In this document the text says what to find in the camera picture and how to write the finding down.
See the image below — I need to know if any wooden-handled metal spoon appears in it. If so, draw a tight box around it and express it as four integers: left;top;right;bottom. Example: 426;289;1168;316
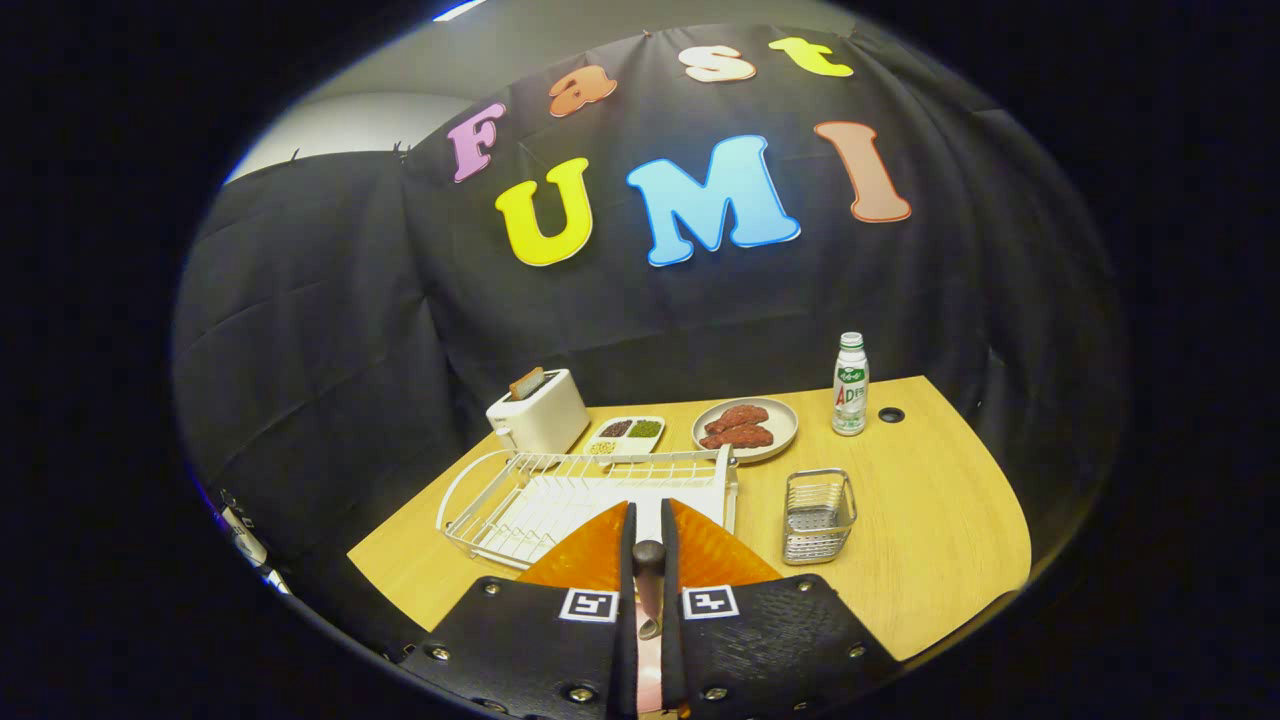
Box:
631;540;668;641

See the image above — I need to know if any white divided tray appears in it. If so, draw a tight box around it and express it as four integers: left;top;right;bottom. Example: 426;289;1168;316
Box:
584;415;667;466

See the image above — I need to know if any pink plate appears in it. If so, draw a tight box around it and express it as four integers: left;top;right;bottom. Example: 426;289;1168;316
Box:
638;620;663;713

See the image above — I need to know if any white wire dish rack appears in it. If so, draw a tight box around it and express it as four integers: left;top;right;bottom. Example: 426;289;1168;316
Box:
436;445;741;571

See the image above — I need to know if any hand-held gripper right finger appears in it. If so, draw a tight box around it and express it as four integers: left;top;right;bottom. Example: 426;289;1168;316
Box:
660;498;901;720

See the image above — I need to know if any white drip tray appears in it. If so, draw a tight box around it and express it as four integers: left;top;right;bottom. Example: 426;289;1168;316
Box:
480;470;726;561

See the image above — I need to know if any red meat piece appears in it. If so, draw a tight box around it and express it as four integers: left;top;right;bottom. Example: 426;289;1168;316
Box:
704;404;770;435
699;424;775;450

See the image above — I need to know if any white drink bottle green label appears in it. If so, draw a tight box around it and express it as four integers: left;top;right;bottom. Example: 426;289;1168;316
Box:
831;332;870;437

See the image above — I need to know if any beige round plate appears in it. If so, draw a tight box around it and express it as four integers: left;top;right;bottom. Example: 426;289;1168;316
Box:
691;397;800;464

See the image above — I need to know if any white toaster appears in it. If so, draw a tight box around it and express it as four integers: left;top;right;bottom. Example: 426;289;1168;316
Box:
486;368;591;457

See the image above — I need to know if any metal wire basket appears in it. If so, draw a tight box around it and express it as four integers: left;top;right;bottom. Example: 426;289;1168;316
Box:
782;468;859;567

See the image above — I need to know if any black backdrop cloth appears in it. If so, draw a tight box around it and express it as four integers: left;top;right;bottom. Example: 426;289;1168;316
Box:
170;20;1131;641

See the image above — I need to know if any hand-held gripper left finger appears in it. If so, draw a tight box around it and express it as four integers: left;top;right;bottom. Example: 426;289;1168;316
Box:
385;500;639;720

